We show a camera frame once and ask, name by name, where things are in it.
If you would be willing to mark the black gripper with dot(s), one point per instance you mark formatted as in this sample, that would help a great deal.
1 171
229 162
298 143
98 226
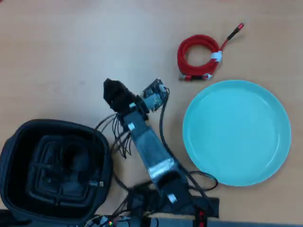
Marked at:
130 105

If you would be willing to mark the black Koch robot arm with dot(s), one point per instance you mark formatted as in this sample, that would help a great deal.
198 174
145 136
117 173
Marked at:
149 146

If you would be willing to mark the black plastic bowl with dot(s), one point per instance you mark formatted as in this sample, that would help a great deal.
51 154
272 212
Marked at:
14 146

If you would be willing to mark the green round bowl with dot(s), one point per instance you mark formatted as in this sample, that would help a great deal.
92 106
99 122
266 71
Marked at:
236 132

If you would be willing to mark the black table clamp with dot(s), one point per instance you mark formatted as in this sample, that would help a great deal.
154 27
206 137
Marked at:
136 212

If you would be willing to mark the red and black clamp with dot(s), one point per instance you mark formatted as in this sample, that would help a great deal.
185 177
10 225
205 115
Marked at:
200 218

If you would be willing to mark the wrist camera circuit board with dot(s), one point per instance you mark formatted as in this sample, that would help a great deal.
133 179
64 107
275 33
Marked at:
154 97

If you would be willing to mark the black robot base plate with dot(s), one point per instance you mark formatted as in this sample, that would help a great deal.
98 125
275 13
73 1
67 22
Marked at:
214 208

